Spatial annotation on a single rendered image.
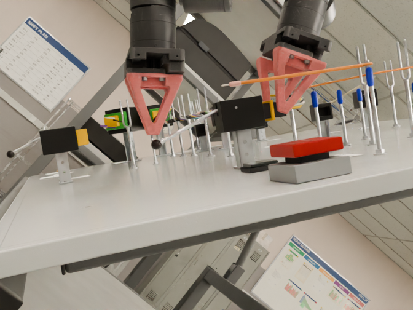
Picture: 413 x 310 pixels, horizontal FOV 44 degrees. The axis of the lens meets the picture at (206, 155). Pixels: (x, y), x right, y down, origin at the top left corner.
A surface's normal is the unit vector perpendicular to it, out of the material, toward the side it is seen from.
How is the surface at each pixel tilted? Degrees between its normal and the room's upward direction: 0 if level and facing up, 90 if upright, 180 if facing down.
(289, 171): 140
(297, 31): 94
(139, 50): 94
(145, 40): 111
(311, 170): 90
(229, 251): 90
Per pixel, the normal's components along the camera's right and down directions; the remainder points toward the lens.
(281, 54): 0.10, 0.36
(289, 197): 0.30, 0.00
